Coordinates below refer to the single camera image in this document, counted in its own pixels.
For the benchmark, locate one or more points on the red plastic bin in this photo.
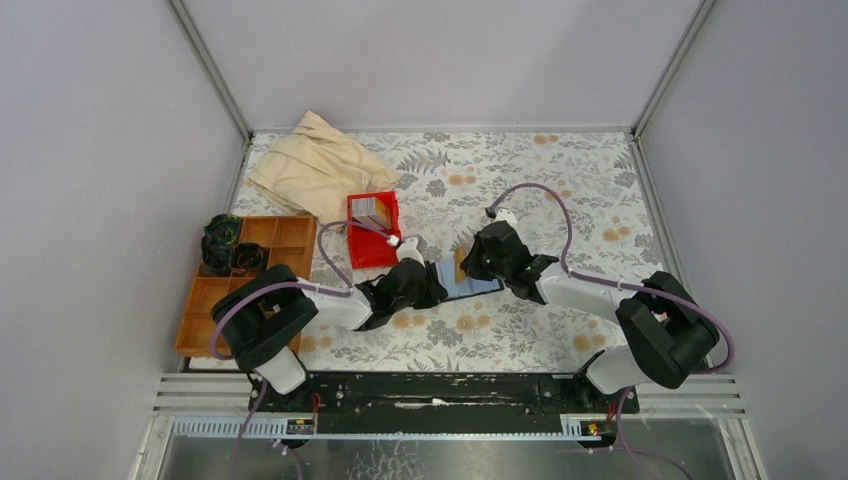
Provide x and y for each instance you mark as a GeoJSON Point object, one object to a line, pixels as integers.
{"type": "Point", "coordinates": [367, 246]}

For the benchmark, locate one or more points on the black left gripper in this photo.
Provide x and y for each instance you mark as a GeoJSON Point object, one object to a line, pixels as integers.
{"type": "Point", "coordinates": [433, 290]}

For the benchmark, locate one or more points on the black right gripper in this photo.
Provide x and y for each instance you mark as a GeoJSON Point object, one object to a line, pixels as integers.
{"type": "Point", "coordinates": [471, 265]}

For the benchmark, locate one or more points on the wooden compartment tray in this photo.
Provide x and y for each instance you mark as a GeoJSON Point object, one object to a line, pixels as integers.
{"type": "Point", "coordinates": [287, 240]}

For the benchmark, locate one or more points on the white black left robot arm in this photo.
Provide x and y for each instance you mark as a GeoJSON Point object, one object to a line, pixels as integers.
{"type": "Point", "coordinates": [255, 324]}

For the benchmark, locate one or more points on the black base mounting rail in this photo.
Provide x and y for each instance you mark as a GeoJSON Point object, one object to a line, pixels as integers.
{"type": "Point", "coordinates": [442, 403]}

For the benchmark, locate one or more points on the dark floral rolled cloth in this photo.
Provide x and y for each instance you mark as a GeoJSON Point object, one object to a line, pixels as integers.
{"type": "Point", "coordinates": [215, 258]}

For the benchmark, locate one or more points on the dark green rolled cloth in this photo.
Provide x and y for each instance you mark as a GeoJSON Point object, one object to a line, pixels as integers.
{"type": "Point", "coordinates": [223, 229]}

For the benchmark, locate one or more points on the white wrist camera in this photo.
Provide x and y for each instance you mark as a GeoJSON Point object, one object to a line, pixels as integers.
{"type": "Point", "coordinates": [407, 248]}
{"type": "Point", "coordinates": [501, 215]}

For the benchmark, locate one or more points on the orange credit card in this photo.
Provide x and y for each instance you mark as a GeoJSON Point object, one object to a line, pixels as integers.
{"type": "Point", "coordinates": [459, 255]}

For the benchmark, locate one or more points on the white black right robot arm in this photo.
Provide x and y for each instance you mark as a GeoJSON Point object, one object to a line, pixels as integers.
{"type": "Point", "coordinates": [667, 334]}

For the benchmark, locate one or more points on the stack of credit cards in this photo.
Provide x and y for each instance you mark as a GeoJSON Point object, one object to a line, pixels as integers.
{"type": "Point", "coordinates": [372, 212]}

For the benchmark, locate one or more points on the beige folded cloth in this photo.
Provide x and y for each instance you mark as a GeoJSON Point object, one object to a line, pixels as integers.
{"type": "Point", "coordinates": [316, 167]}

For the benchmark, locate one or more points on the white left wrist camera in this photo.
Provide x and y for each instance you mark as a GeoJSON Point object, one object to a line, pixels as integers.
{"type": "Point", "coordinates": [407, 248]}

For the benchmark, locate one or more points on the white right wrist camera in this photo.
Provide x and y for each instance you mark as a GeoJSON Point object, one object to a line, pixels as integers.
{"type": "Point", "coordinates": [501, 215]}

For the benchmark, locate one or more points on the black leather card holder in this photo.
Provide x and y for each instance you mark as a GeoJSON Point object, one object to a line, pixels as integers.
{"type": "Point", "coordinates": [449, 288]}

